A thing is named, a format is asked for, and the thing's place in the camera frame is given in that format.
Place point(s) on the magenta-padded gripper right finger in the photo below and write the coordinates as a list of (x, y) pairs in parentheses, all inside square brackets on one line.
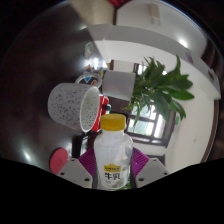
[(151, 171)]

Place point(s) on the red carpeted stairs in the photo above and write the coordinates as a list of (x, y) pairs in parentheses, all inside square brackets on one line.
[(118, 2)]

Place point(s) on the flat round red coaster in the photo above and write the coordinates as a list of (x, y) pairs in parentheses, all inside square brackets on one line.
[(58, 161)]

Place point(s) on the white speckled mug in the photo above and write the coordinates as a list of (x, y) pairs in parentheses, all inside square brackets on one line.
[(66, 103)]

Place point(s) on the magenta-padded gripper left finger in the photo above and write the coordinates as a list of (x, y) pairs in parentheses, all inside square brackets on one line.
[(75, 171)]

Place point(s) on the green exit sign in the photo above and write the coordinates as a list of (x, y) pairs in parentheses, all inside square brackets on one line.
[(177, 120)]

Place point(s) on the clear bottle with yellow cap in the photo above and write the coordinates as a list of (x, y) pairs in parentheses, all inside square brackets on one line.
[(113, 153)]

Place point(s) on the bushy plant in white pot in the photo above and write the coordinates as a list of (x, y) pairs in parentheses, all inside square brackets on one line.
[(118, 85)]

